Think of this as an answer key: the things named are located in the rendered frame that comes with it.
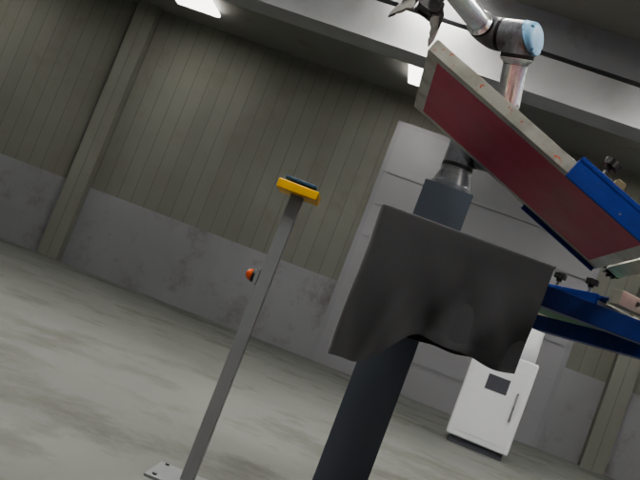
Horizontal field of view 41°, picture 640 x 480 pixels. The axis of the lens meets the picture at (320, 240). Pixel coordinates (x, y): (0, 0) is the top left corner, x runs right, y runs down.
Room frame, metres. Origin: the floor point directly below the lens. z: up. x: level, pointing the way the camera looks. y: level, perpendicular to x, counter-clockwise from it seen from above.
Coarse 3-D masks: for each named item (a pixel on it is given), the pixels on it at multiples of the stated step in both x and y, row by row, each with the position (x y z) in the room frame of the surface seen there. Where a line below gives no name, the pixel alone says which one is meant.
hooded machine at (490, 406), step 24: (528, 360) 7.36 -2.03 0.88; (480, 384) 7.36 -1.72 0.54; (504, 384) 7.32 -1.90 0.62; (528, 384) 7.28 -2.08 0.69; (456, 408) 7.39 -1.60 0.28; (480, 408) 7.35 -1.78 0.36; (504, 408) 7.31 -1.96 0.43; (456, 432) 7.38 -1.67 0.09; (480, 432) 7.34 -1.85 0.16; (504, 432) 7.30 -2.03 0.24
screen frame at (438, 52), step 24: (432, 48) 2.20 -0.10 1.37; (432, 72) 2.34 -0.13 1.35; (456, 72) 2.20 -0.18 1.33; (480, 96) 2.20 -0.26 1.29; (432, 120) 2.75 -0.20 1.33; (504, 120) 2.21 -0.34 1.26; (528, 120) 2.18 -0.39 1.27; (456, 144) 2.77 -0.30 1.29; (552, 144) 2.17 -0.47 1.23; (600, 264) 2.64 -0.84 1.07
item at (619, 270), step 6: (618, 264) 2.65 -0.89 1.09; (624, 264) 2.59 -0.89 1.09; (630, 264) 2.54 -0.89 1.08; (636, 264) 2.50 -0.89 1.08; (612, 270) 2.75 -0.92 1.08; (618, 270) 2.70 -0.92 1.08; (624, 270) 2.65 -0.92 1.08; (630, 270) 2.60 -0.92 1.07; (636, 270) 2.55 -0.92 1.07; (618, 276) 2.75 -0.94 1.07; (624, 276) 2.70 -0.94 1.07
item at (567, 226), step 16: (432, 96) 2.53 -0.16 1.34; (432, 112) 2.67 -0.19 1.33; (448, 112) 2.54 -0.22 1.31; (448, 128) 2.68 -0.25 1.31; (464, 128) 2.55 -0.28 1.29; (464, 144) 2.70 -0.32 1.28; (480, 144) 2.56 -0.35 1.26; (480, 160) 2.71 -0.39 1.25; (496, 160) 2.57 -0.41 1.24; (496, 176) 2.72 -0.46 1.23; (512, 176) 2.58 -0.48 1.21; (528, 192) 2.60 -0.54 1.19; (544, 192) 2.47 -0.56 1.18; (544, 208) 2.60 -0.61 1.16; (560, 208) 2.47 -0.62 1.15; (560, 224) 2.61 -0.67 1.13; (576, 224) 2.48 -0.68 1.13; (576, 240) 2.62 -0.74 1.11; (592, 240) 2.49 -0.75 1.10; (592, 256) 2.63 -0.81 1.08
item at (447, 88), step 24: (456, 96) 2.35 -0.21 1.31; (480, 120) 2.36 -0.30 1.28; (504, 144) 2.38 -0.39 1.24; (528, 144) 2.22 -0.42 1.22; (528, 168) 2.39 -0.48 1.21; (552, 168) 2.23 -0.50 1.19; (552, 192) 2.41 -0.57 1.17; (576, 192) 2.25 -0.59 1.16; (576, 216) 2.42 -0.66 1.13; (600, 216) 2.26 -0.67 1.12; (600, 240) 2.43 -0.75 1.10; (624, 240) 2.27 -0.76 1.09
